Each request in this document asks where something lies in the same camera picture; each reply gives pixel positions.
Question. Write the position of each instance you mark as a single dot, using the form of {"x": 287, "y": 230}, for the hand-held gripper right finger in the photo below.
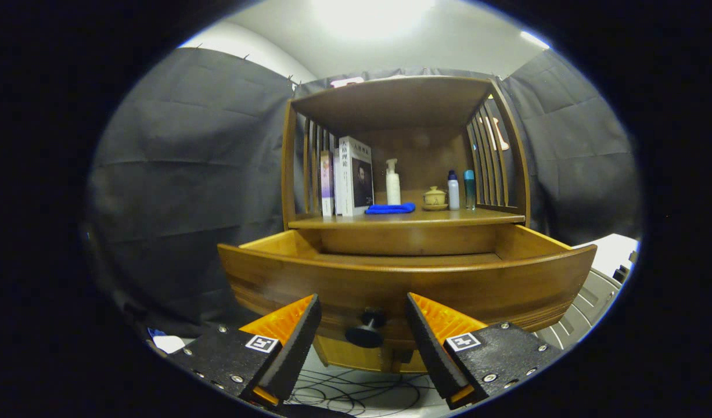
{"x": 431, "y": 348}

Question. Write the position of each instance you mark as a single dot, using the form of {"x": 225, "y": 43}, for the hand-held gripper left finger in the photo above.
{"x": 295, "y": 348}

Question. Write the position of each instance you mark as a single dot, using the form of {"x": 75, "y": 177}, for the black drawer knob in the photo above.
{"x": 365, "y": 334}

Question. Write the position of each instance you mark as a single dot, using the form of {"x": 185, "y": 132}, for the wooden drawer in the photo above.
{"x": 333, "y": 278}

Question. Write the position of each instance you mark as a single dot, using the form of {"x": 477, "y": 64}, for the wooden countertop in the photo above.
{"x": 449, "y": 217}

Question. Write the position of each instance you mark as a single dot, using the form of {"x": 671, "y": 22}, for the white drawer cabinet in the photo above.
{"x": 582, "y": 302}

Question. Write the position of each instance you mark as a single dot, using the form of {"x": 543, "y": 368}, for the wooden cabinet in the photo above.
{"x": 391, "y": 104}

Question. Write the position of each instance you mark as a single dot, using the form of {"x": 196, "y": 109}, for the white blue object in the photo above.
{"x": 169, "y": 343}

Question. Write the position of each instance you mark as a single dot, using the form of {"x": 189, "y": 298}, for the blue cloth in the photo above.
{"x": 391, "y": 208}

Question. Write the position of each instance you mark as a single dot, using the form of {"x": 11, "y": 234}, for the beige lidded teacup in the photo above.
{"x": 434, "y": 198}

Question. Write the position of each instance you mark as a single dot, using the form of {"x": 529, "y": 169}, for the white bottle blue cap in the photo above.
{"x": 453, "y": 194}

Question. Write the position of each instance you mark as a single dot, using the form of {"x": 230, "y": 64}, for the teal bottle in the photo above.
{"x": 469, "y": 191}

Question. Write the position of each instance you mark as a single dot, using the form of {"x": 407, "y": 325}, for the white pump bottle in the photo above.
{"x": 393, "y": 188}

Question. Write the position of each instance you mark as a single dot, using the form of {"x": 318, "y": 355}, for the thin white book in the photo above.
{"x": 336, "y": 186}

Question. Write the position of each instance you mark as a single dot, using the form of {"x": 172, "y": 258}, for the purple book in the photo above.
{"x": 327, "y": 180}

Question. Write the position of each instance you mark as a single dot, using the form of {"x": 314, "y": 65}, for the white portrait book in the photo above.
{"x": 356, "y": 174}

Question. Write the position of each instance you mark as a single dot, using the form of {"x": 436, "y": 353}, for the small ceiling light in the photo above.
{"x": 534, "y": 39}

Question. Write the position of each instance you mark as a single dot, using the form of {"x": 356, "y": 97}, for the large ceiling light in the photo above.
{"x": 370, "y": 14}

